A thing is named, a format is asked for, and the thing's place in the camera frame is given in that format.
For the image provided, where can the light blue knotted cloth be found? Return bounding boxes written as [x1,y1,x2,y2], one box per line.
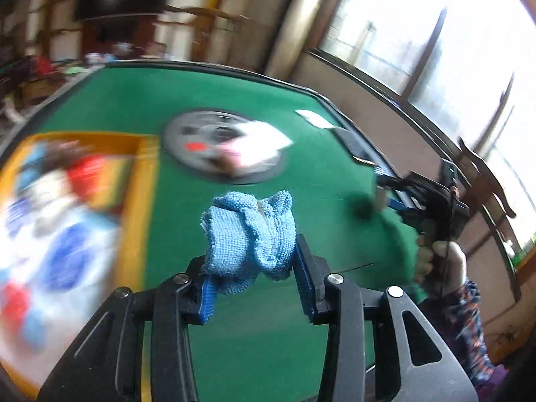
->
[200,191,296,295]

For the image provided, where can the yellow cardboard box tray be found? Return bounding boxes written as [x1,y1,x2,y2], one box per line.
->
[1,132,160,401]

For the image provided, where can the white blue wet wipes pack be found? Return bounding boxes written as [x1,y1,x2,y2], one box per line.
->
[7,209,123,344]

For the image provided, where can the red plastic bag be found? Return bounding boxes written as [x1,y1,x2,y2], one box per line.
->
[67,154,108,202]

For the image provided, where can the right hand white glove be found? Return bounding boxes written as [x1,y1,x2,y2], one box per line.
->
[414,235,467,298]

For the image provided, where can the wooden chair by window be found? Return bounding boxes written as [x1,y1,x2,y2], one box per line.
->
[451,135,518,256]

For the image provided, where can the blue tissue pocket pack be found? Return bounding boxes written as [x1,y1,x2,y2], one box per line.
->
[374,167,389,211]

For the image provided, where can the dark blue towel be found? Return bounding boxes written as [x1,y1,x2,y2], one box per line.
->
[346,191,379,220]

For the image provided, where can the smartphone on table edge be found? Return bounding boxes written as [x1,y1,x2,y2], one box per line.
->
[331,127,376,167]

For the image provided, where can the white tissue pack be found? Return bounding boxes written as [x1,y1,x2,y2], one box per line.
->
[231,121,293,166]

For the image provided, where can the pink tissue pack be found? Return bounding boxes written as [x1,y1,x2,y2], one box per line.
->
[213,144,249,177]

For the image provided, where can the white folded napkin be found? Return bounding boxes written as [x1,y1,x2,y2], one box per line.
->
[295,109,334,130]

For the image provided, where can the round mahjong table console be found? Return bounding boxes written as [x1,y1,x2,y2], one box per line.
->
[162,108,293,185]

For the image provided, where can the white standing air conditioner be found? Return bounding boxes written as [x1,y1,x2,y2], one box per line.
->
[263,0,322,80]

